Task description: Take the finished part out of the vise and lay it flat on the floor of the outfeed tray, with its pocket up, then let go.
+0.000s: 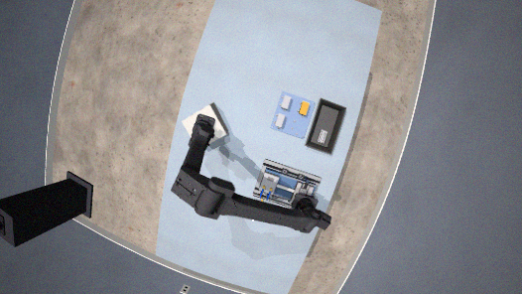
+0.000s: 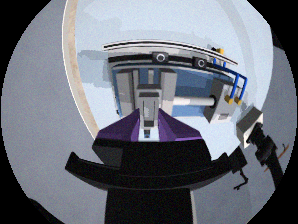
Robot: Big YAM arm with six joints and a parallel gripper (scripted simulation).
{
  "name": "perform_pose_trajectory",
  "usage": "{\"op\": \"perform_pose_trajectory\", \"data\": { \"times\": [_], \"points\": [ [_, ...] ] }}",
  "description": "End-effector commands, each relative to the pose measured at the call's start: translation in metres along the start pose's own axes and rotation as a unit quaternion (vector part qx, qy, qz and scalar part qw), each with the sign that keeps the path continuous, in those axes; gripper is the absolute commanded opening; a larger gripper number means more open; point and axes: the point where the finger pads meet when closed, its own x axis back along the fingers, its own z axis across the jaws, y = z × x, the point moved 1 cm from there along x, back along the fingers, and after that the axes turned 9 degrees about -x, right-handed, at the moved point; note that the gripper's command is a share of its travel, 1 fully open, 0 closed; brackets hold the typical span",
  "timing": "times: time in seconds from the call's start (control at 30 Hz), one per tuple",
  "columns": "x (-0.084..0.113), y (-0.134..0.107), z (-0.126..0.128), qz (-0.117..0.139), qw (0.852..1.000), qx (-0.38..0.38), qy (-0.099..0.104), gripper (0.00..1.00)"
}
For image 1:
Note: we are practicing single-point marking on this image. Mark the yellow block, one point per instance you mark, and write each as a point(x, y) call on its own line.
point(304, 107)

